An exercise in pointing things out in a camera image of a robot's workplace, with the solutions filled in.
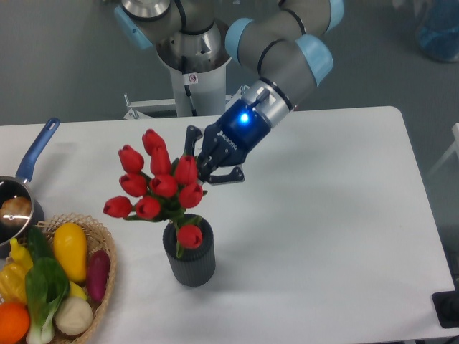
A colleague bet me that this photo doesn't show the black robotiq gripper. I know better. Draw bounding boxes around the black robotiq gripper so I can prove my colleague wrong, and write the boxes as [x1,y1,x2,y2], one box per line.
[183,100,271,185]

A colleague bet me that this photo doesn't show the red tulip bouquet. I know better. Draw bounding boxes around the red tulip bouquet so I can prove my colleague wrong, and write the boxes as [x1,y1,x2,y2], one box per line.
[103,129,206,259]

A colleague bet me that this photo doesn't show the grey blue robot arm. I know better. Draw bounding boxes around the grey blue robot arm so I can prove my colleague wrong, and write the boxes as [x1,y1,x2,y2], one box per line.
[114,1,344,184]

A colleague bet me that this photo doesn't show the dark grey ribbed vase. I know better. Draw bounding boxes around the dark grey ribbed vase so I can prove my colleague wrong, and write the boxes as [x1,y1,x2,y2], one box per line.
[163,214,216,287]

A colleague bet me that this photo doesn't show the woven wicker basket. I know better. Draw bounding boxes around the woven wicker basket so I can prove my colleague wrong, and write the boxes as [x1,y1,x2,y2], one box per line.
[37,213,117,343]

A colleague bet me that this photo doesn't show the purple eggplant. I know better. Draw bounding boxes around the purple eggplant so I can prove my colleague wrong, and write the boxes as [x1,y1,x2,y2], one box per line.
[86,250,110,302]

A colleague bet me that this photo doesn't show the yellow squash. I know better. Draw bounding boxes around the yellow squash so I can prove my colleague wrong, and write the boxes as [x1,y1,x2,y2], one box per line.
[53,222,87,284]

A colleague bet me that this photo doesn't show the dark green cucumber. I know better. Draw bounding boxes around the dark green cucumber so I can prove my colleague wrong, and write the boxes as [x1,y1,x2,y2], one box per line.
[27,226,55,263]

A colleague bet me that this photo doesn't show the brown bun in pan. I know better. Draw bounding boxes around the brown bun in pan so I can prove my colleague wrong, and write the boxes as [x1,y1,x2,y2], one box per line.
[1,196,32,227]

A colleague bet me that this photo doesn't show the green bok choy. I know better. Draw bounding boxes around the green bok choy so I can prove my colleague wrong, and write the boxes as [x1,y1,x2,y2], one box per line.
[25,257,70,343]

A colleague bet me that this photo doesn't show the beige garlic bulb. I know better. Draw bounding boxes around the beige garlic bulb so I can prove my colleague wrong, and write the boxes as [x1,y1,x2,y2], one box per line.
[55,297,93,336]

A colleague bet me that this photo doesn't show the yellow bell pepper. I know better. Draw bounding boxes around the yellow bell pepper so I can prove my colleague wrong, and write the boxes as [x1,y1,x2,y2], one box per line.
[1,263,27,305]

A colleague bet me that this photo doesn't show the blue translucent container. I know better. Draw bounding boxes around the blue translucent container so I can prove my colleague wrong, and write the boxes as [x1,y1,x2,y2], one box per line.
[415,0,458,62]

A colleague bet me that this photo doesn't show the orange fruit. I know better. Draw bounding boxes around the orange fruit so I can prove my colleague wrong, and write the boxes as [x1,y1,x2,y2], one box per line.
[1,302,30,343]

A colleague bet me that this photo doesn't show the black device at table edge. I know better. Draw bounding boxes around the black device at table edge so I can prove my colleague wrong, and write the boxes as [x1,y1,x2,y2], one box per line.
[432,291,458,328]

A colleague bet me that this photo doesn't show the blue handled saucepan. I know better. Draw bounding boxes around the blue handled saucepan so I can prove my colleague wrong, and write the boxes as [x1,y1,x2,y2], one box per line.
[1,118,60,259]

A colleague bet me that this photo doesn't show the white frame at right edge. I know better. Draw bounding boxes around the white frame at right edge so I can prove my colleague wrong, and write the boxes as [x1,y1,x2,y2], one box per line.
[430,123,458,174]

